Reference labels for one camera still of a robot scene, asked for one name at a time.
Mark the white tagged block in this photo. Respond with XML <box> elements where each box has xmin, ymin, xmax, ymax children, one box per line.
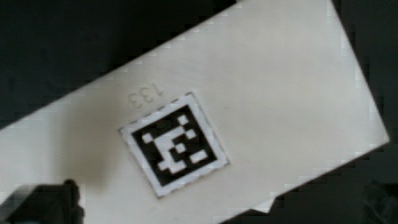
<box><xmin>0</xmin><ymin>0</ymin><xmax>389</xmax><ymax>224</ymax></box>

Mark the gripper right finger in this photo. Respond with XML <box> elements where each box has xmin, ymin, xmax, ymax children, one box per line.
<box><xmin>359</xmin><ymin>181</ymin><xmax>398</xmax><ymax>224</ymax></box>

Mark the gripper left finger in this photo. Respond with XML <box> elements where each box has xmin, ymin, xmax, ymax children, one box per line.
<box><xmin>0</xmin><ymin>179</ymin><xmax>86</xmax><ymax>224</ymax></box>

